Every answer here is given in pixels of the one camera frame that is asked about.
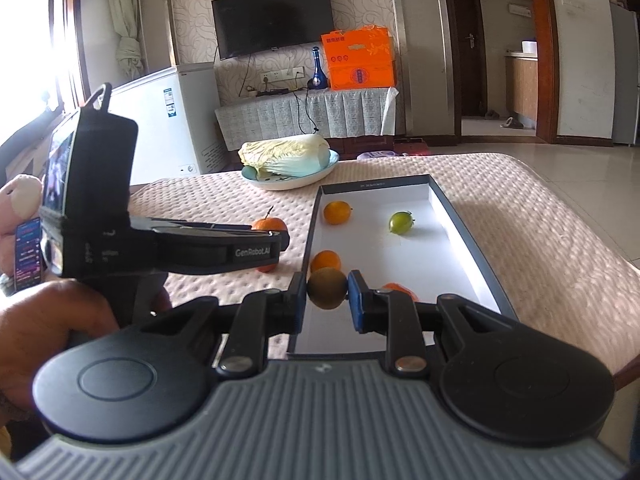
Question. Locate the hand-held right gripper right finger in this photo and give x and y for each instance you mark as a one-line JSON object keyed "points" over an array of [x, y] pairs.
{"points": [[355, 305]]}

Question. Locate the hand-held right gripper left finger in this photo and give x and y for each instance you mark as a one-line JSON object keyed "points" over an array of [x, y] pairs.
{"points": [[299, 305]]}

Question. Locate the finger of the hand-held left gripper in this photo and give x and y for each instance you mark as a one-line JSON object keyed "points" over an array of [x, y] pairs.
{"points": [[283, 245], [200, 224]]}

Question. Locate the orange with stem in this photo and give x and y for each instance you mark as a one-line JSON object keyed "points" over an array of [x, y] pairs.
{"points": [[265, 224]]}

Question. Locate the brown kiwi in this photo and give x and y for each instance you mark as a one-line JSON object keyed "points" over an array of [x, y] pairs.
{"points": [[327, 290]]}

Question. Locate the green tomato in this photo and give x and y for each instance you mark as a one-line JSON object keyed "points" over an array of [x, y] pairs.
{"points": [[401, 223]]}

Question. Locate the dark box with white inside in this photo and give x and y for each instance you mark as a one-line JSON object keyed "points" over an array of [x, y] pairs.
{"points": [[450, 260]]}

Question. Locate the person's left hand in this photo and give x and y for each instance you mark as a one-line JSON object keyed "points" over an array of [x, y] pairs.
{"points": [[45, 325]]}

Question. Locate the white enamel basin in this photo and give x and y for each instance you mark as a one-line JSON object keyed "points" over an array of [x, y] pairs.
{"points": [[295, 181]]}

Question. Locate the napa cabbage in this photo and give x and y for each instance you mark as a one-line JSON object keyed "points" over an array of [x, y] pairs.
{"points": [[285, 155]]}

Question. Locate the white chest freezer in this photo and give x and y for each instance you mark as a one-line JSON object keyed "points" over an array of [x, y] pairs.
{"points": [[160, 120]]}

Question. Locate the dark patterned cloth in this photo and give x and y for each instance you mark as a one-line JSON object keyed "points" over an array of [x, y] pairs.
{"points": [[27, 255]]}

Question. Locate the purple lidded plastic container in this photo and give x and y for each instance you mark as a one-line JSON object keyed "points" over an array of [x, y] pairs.
{"points": [[375, 155]]}

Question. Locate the patterned cabinet cover cloth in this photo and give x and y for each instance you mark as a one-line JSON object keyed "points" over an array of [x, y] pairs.
{"points": [[340, 112]]}

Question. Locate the black power strip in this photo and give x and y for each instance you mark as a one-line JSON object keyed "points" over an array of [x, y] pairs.
{"points": [[272, 92]]}

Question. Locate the pale tied curtain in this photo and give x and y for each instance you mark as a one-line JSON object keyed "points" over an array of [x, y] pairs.
{"points": [[127, 35]]}

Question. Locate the dark red box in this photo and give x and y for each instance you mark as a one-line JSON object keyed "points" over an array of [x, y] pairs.
{"points": [[412, 147]]}

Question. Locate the blue glass bottle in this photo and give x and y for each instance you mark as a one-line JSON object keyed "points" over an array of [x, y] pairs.
{"points": [[320, 80]]}

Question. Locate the orange gift box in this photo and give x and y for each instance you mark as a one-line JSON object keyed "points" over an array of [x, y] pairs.
{"points": [[357, 60]]}

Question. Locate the grey slipper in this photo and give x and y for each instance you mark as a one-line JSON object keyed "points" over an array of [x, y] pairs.
{"points": [[511, 122], [492, 114]]}

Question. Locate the dark wooden door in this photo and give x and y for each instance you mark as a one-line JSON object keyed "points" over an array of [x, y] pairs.
{"points": [[470, 70]]}

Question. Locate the wooden kitchen counter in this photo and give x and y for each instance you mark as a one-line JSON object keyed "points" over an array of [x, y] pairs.
{"points": [[522, 90]]}

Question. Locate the white container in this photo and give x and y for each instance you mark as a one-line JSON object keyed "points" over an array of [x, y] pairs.
{"points": [[529, 47]]}

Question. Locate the grey refrigerator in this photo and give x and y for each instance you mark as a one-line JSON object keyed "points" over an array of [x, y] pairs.
{"points": [[627, 75]]}

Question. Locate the white wall outlet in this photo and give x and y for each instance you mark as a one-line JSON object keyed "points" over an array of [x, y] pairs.
{"points": [[282, 75]]}

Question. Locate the black wall television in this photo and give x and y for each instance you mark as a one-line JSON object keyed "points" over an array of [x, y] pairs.
{"points": [[272, 15]]}

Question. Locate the wooden bed frame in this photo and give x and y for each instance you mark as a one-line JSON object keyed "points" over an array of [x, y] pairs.
{"points": [[627, 372]]}

